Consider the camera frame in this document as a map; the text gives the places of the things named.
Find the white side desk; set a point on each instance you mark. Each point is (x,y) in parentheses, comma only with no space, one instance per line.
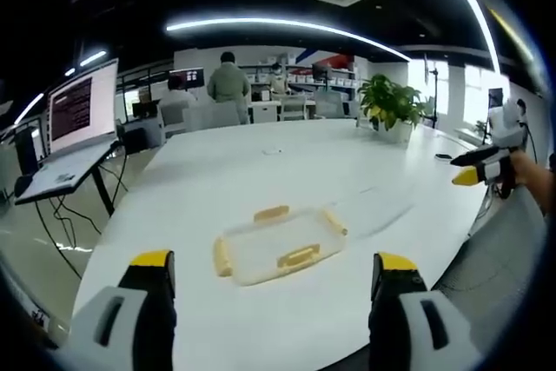
(65,171)

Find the person's right hand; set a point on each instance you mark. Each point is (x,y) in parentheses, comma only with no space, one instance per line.
(523,169)

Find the green potted plant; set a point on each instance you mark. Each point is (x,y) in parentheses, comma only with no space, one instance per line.
(391,99)

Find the black tripod stand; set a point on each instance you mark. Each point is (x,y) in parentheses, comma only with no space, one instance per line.
(433,88)

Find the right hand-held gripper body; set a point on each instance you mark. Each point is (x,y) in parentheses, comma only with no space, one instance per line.
(506,125)

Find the long ceiling light strip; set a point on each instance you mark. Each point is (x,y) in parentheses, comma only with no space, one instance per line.
(278,28)

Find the small computer monitor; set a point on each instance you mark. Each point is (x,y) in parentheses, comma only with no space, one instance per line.
(187,77)

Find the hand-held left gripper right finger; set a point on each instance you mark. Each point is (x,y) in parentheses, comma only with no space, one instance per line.
(404,301)

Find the grey mesh chair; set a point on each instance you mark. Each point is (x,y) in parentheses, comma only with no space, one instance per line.
(495,258)

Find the curved ceiling light strip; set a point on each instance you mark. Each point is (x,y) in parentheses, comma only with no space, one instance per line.
(471,1)

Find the large computer monitor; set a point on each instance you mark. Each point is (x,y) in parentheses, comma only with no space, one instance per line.
(80,106)

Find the clear lid with yellow plastic buckles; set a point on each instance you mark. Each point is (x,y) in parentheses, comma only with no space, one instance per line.
(278,245)

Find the small black flat object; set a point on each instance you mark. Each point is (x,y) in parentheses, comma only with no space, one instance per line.
(443,156)

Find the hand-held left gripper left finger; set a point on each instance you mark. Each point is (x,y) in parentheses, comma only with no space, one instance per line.
(130,306)

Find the white plant pot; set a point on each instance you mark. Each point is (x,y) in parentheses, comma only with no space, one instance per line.
(397,132)

